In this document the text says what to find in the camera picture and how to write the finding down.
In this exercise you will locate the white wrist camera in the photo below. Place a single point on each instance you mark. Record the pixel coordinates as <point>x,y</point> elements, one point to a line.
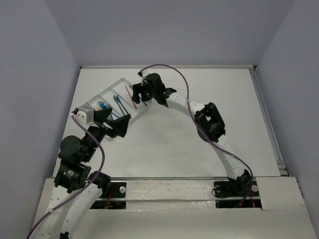
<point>84,114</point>
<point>143,75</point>

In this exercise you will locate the clear divided utensil tray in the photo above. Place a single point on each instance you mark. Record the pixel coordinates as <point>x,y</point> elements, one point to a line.
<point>118,88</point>

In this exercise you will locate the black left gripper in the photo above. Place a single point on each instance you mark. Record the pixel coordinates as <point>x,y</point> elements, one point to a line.
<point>105,122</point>

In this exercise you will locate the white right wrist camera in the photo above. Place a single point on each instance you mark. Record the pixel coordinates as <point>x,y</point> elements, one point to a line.
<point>143,75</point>

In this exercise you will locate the green plastic knife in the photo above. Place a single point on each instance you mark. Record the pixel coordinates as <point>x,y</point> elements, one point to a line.
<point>124,109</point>

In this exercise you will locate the teal plastic spoon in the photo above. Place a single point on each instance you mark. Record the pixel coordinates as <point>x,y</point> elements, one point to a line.
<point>119,106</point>

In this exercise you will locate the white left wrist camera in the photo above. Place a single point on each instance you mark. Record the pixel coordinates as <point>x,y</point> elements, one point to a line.
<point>84,114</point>

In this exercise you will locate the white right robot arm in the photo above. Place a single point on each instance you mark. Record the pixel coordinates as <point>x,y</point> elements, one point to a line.
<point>206,117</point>

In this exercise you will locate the blue plastic knife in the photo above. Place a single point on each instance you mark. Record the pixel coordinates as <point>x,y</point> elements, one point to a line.
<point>117,99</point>

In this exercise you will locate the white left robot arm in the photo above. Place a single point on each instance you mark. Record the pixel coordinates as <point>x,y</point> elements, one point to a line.
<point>79,181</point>

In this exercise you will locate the orange chopstick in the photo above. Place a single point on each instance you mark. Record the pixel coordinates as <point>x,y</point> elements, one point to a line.
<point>134,104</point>

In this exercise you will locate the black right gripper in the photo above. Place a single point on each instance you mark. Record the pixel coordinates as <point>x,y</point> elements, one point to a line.
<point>137,89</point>

